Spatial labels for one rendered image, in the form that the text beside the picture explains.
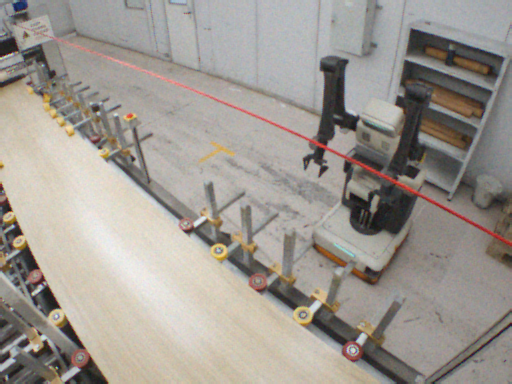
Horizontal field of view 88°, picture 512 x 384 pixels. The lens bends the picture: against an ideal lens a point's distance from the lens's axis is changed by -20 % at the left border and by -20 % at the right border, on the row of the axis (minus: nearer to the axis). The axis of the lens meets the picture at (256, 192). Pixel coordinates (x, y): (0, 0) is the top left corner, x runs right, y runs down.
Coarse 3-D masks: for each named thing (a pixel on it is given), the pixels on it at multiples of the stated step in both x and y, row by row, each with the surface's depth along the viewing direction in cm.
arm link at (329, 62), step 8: (328, 56) 144; (336, 56) 148; (328, 64) 142; (336, 64) 140; (344, 64) 145; (344, 72) 151; (336, 80) 154; (344, 80) 156; (336, 88) 157; (344, 88) 159; (336, 96) 161; (344, 96) 163; (336, 104) 165; (336, 112) 169; (344, 112) 169; (344, 120) 169
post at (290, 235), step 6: (288, 228) 131; (288, 234) 129; (294, 234) 129; (288, 240) 131; (294, 240) 132; (288, 246) 133; (294, 246) 136; (288, 252) 135; (282, 258) 141; (288, 258) 138; (282, 264) 144; (288, 264) 141; (282, 270) 147; (288, 270) 144; (288, 276) 148
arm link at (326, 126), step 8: (320, 64) 146; (328, 72) 145; (336, 72) 142; (328, 80) 147; (328, 88) 150; (328, 96) 153; (328, 104) 156; (328, 112) 159; (320, 120) 165; (328, 120) 162; (320, 128) 168; (328, 128) 164; (328, 136) 167
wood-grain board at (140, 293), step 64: (0, 128) 258; (64, 128) 246; (64, 192) 186; (128, 192) 184; (64, 256) 149; (128, 256) 150; (192, 256) 150; (128, 320) 125; (192, 320) 126; (256, 320) 126
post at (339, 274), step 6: (336, 270) 119; (342, 270) 119; (336, 276) 120; (342, 276) 119; (336, 282) 122; (330, 288) 127; (336, 288) 124; (330, 294) 129; (336, 294) 128; (330, 300) 132; (336, 300) 135; (324, 312) 141
